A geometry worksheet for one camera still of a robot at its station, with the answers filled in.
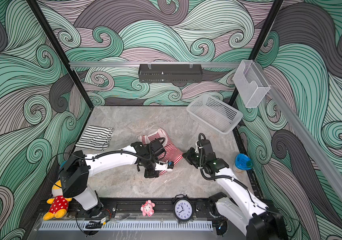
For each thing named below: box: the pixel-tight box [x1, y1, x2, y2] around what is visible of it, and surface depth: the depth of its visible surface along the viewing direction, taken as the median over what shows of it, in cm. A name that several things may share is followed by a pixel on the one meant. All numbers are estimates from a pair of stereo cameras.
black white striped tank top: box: [75, 125, 114, 151], surface depth 101 cm
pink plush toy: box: [140, 200, 156, 217], surface depth 73 cm
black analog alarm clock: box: [172, 194, 194, 224], surface depth 73 cm
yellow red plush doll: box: [43, 180, 73, 221], surface depth 71 cm
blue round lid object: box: [235, 153, 253, 171], surface depth 81 cm
